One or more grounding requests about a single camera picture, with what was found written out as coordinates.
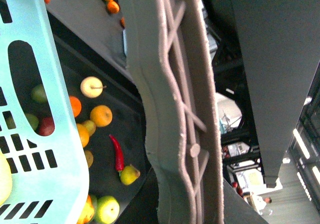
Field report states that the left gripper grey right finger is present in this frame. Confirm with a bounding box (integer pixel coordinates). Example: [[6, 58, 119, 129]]
[[197, 0, 320, 189]]

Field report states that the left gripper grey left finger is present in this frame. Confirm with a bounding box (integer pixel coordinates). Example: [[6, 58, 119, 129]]
[[119, 0, 224, 224]]

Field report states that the light blue shopping basket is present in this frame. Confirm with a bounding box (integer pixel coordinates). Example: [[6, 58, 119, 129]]
[[0, 0, 89, 224]]

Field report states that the yellow lemon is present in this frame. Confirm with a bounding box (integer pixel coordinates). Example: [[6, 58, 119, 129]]
[[0, 153, 13, 205]]

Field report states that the orange tangerine back shelf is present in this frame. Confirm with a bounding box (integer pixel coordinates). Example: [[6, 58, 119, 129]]
[[107, 0, 120, 14]]

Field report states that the white pear with stem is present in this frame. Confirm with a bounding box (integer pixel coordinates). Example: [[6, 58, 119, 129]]
[[80, 76, 106, 98]]

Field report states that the yellow orange apple back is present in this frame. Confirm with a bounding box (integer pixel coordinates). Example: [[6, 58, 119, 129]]
[[90, 105, 113, 127]]

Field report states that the yellow orange apple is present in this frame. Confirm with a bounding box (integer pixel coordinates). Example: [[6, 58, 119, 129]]
[[76, 123, 90, 148], [90, 105, 113, 127]]

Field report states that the small orange tangerine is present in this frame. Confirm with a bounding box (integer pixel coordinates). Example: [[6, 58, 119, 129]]
[[69, 96, 82, 118]]

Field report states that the brown kiwi back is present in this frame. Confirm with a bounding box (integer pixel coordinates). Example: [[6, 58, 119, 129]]
[[82, 120, 96, 136]]

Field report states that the brown kiwi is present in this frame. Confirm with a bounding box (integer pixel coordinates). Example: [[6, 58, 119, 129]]
[[84, 150, 94, 168], [82, 120, 96, 136]]

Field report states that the red chili pepper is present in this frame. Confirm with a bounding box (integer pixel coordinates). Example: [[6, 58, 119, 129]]
[[109, 134, 125, 173]]

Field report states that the yellow orange apple centre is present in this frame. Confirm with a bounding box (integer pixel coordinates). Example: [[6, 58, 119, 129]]
[[76, 123, 90, 148]]

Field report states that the yellow pear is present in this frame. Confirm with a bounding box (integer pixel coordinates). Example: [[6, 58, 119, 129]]
[[119, 165, 141, 186]]

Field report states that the brown kiwi front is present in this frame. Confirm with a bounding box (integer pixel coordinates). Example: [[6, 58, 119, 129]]
[[84, 150, 94, 168]]

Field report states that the green lime back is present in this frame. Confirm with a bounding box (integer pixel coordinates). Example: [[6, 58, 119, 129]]
[[31, 84, 48, 103]]

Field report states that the green lime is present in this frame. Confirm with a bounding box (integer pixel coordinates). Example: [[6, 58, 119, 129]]
[[31, 84, 48, 103], [5, 113, 39, 131]]

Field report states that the red apple centre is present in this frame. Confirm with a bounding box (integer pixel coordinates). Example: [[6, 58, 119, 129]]
[[38, 117, 55, 136]]

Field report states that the green lime front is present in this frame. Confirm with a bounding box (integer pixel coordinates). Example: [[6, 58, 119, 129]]
[[5, 113, 39, 131]]

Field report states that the green yellow apple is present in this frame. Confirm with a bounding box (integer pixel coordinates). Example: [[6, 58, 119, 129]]
[[94, 196, 120, 224]]

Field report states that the large navel orange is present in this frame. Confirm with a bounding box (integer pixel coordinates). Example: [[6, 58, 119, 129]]
[[77, 195, 95, 224]]

